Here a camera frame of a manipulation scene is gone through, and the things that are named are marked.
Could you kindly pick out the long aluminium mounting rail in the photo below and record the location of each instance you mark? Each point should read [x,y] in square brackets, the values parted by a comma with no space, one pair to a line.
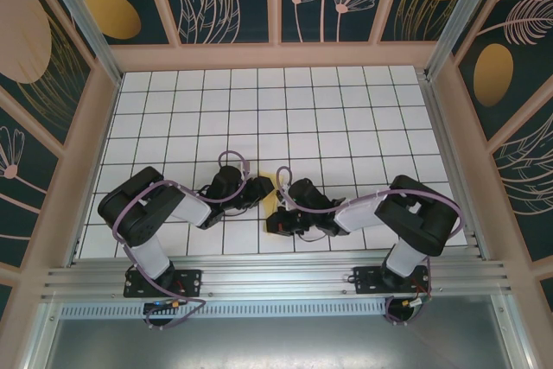
[276,276]

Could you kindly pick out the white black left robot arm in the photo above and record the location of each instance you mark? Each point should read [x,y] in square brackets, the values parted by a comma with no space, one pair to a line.
[192,211]

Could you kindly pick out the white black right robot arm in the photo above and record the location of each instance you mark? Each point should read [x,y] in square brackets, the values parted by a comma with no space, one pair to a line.
[358,218]

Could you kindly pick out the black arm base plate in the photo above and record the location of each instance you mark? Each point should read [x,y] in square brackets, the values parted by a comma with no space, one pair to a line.
[192,279]
[367,282]

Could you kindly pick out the aluminium frame post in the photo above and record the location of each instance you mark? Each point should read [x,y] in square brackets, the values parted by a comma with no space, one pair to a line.
[456,19]
[84,19]

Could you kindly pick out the galvanised metal sheet panel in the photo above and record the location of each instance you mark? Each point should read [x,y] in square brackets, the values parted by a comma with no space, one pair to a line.
[276,343]

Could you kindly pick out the aluminium table edge rail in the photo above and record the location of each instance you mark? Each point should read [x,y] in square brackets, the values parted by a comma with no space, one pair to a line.
[457,170]

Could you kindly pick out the yellow cloth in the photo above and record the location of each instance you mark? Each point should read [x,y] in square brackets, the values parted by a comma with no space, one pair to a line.
[273,205]

